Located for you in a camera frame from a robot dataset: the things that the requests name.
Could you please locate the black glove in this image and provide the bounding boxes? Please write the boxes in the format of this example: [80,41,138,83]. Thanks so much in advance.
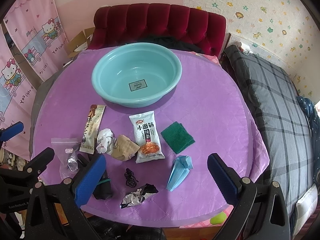
[77,153,113,200]

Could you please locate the clear zip bag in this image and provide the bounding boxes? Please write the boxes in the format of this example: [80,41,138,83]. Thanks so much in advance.
[51,138,80,180]

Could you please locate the beige oatmeal sachet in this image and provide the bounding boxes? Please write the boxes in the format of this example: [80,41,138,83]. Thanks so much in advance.
[79,105,105,154]

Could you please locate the black hair tie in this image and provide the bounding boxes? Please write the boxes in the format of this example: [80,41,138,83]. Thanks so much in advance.
[124,167,139,188]

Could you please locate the silver foil wrapper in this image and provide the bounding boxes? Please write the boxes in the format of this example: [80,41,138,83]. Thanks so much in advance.
[120,184,158,209]

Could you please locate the white plastic bag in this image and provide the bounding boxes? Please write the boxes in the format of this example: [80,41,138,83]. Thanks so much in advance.
[96,128,116,155]

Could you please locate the beige brown sock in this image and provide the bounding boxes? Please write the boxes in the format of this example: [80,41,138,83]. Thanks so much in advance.
[111,135,140,161]

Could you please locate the white spicy snack packet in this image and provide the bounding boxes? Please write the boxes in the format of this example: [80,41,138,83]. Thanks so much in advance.
[129,111,165,164]

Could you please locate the yellow green ball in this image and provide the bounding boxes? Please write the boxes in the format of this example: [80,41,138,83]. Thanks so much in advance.
[210,212,227,225]

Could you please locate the purple quilted table cover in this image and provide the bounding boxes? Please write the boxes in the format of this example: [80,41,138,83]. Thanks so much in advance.
[29,48,271,228]

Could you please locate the dark blue starry blanket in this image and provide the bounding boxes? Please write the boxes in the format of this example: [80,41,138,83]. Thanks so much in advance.
[297,96,319,141]

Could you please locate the grey plaid bed cover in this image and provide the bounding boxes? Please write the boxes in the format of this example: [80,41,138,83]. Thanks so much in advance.
[224,45,313,217]

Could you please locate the cardboard box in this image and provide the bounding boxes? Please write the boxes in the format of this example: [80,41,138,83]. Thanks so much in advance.
[67,27,95,59]

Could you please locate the pink Hello Kitty curtain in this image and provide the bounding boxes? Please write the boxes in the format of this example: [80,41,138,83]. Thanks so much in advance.
[1,0,68,160]

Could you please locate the teal plastic basin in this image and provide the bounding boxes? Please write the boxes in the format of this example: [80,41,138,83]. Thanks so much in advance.
[91,42,182,108]

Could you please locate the red velvet tufted sofa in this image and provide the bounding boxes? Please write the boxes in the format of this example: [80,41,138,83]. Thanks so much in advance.
[89,3,226,57]

